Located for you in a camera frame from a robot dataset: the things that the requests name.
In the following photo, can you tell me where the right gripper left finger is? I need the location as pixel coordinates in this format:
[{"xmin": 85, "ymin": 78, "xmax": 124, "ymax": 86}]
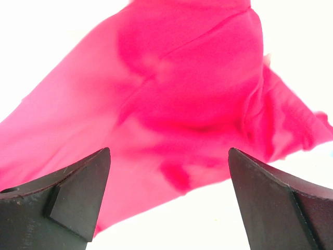
[{"xmin": 1, "ymin": 148, "xmax": 111, "ymax": 250}]

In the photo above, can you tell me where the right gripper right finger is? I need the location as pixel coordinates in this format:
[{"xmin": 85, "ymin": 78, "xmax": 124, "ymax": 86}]
[{"xmin": 228, "ymin": 148, "xmax": 332, "ymax": 250}]

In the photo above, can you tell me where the pink t shirt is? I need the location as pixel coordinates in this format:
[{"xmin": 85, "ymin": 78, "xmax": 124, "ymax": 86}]
[{"xmin": 1, "ymin": 1, "xmax": 332, "ymax": 232}]

